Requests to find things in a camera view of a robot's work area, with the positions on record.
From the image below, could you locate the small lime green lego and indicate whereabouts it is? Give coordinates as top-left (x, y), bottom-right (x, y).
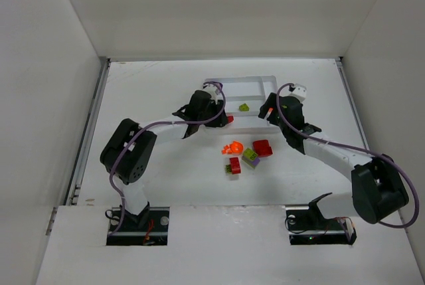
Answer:
top-left (238, 103), bottom-right (250, 112)

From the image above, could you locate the orange flower lego piece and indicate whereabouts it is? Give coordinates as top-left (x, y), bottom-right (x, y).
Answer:
top-left (221, 141), bottom-right (244, 155)

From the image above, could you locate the green and purple lego stack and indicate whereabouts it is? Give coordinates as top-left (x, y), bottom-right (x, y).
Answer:
top-left (242, 148), bottom-right (260, 169)

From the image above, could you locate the red and green lego stack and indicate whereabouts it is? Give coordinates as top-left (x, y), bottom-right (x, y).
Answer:
top-left (225, 157), bottom-right (241, 175)

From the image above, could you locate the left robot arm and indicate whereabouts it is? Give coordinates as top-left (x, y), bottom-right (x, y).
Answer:
top-left (100, 82), bottom-right (228, 225)

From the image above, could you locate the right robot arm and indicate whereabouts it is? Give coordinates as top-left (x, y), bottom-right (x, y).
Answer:
top-left (258, 92), bottom-right (409, 224)

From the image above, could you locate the white divided sorting tray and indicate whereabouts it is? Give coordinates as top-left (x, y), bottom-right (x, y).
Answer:
top-left (205, 76), bottom-right (279, 135)

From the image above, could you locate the large red lego block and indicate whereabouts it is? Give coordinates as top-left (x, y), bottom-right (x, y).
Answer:
top-left (252, 140), bottom-right (273, 157)

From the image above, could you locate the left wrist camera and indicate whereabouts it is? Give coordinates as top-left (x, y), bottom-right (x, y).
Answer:
top-left (203, 82), bottom-right (222, 103)

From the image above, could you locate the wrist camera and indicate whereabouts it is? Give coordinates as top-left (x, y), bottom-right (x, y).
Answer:
top-left (203, 82), bottom-right (222, 103)
top-left (289, 84), bottom-right (307, 102)

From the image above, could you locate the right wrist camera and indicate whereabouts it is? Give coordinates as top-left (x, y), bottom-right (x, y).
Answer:
top-left (289, 84), bottom-right (307, 102)

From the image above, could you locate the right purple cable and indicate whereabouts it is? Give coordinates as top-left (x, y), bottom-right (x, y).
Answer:
top-left (276, 82), bottom-right (420, 229)

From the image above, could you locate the purple cable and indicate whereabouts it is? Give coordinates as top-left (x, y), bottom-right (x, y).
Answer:
top-left (108, 81), bottom-right (227, 236)
top-left (276, 82), bottom-right (420, 229)

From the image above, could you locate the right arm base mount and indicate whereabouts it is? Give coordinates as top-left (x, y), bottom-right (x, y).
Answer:
top-left (284, 193), bottom-right (357, 246)

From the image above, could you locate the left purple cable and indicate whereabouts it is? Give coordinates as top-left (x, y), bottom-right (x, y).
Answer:
top-left (108, 81), bottom-right (227, 236)

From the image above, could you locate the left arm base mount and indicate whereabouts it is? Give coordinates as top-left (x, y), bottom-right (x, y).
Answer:
top-left (105, 207), bottom-right (170, 246)

